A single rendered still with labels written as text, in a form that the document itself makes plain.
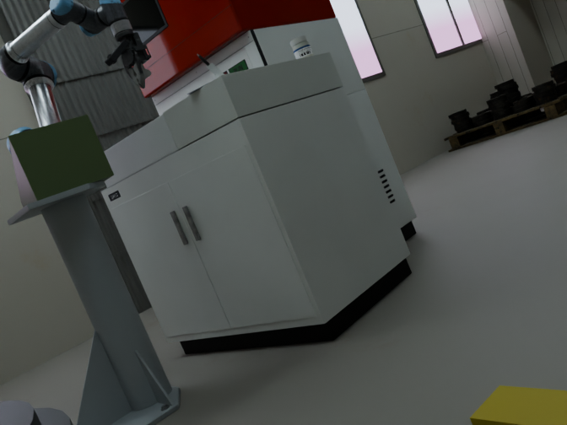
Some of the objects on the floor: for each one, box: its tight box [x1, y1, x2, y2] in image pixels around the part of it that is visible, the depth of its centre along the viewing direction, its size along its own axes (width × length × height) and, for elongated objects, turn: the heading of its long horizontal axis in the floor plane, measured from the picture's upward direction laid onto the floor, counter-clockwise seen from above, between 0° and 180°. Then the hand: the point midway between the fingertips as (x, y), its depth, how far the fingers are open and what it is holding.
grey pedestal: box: [7, 181, 181, 425], centre depth 201 cm, size 51×44×82 cm
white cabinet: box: [101, 87, 412, 354], centre depth 244 cm, size 64×96×82 cm, turn 125°
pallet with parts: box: [444, 61, 567, 153], centre depth 631 cm, size 95×138×50 cm
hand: (141, 85), depth 217 cm, fingers closed
